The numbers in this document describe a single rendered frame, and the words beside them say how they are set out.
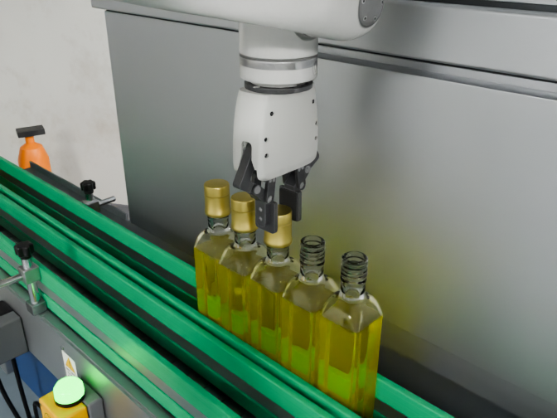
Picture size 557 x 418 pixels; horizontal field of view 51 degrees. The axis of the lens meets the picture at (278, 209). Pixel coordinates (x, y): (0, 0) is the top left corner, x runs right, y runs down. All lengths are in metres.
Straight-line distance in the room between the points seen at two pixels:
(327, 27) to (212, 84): 0.47
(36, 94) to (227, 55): 2.87
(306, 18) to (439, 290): 0.39
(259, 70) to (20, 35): 3.15
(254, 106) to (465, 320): 0.36
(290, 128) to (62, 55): 2.99
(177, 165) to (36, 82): 2.66
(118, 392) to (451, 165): 0.56
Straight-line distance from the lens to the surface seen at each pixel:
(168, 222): 1.20
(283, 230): 0.70
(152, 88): 1.12
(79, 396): 0.96
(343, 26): 0.54
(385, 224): 0.76
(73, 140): 3.70
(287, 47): 0.60
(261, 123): 0.61
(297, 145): 0.66
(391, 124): 0.71
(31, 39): 3.67
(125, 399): 0.89
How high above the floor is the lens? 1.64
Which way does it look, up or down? 26 degrees down
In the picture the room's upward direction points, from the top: straight up
